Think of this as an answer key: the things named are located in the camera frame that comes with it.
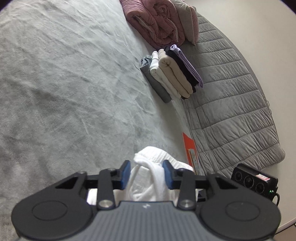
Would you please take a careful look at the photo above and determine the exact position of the white pants garment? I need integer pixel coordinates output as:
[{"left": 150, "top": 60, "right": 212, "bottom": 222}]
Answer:
[{"left": 86, "top": 146, "right": 204, "bottom": 207}]

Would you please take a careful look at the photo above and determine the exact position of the orange red booklet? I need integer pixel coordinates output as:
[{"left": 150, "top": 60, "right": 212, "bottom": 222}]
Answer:
[{"left": 182, "top": 133, "right": 205, "bottom": 175}]

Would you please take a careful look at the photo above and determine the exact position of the grey quilted headboard cover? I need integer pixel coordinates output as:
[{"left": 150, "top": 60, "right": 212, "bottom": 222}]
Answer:
[{"left": 181, "top": 16, "right": 285, "bottom": 177}]

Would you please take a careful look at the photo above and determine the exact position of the grey bed sheet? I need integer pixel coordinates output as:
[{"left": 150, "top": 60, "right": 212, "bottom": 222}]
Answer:
[{"left": 1, "top": 1, "right": 189, "bottom": 240}]

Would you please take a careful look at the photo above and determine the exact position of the black folded garment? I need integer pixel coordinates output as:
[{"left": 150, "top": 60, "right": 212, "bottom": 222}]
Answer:
[{"left": 165, "top": 46, "right": 198, "bottom": 93}]

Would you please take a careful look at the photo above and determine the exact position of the lavender folded garment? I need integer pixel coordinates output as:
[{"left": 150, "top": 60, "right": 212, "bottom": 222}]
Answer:
[{"left": 170, "top": 44, "right": 204, "bottom": 88}]

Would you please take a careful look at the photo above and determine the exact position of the beige folded garment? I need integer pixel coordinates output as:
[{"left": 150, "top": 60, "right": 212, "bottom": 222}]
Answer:
[{"left": 158, "top": 49, "right": 193, "bottom": 98}]

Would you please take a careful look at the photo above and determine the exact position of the white folded garment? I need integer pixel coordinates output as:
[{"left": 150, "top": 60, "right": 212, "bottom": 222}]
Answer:
[{"left": 149, "top": 51, "right": 181, "bottom": 100}]

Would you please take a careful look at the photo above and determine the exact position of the dark grey folded sweater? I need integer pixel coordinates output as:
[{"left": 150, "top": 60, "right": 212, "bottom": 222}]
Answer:
[{"left": 140, "top": 55, "right": 171, "bottom": 103}]

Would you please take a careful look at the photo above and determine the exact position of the pink folded quilt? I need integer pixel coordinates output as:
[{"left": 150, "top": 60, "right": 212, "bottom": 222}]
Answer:
[{"left": 120, "top": 0, "right": 185, "bottom": 50}]

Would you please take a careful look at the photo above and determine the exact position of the grey pink-edged pillow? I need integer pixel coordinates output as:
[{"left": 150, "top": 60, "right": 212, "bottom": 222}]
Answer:
[{"left": 171, "top": 0, "right": 199, "bottom": 45}]

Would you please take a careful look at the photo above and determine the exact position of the black multi-lens camera box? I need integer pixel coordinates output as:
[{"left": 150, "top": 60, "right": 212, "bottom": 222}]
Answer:
[{"left": 231, "top": 164, "right": 278, "bottom": 201}]

